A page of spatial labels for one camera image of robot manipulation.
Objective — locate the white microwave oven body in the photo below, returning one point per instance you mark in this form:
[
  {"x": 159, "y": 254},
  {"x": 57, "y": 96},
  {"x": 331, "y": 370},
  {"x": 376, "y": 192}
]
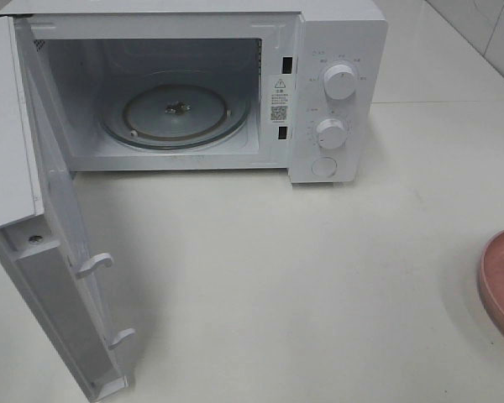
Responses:
[{"x": 285, "y": 45}]

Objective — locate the white microwave door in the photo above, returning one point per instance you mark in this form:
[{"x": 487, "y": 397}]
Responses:
[{"x": 44, "y": 247}]

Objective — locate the round white door button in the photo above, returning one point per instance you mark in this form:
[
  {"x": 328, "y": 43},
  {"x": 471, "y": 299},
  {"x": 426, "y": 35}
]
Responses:
[{"x": 324, "y": 167}]

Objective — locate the glass microwave turntable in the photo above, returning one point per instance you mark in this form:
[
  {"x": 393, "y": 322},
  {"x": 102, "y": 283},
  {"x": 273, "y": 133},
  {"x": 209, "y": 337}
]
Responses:
[{"x": 176, "y": 110}]

